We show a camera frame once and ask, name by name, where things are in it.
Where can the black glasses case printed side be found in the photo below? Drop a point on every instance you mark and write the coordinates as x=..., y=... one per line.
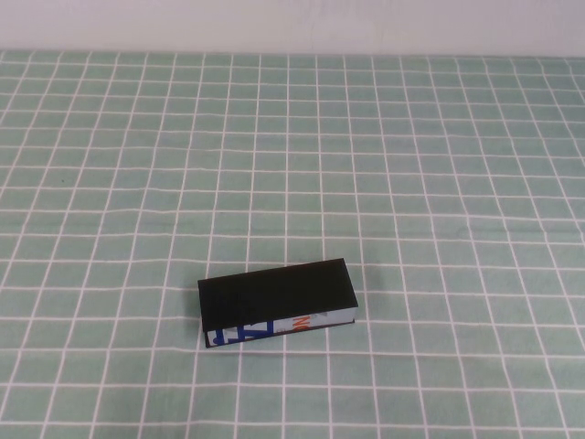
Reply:
x=274, y=292

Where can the green white checked tablecloth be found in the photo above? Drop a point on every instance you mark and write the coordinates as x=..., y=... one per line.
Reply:
x=137, y=183

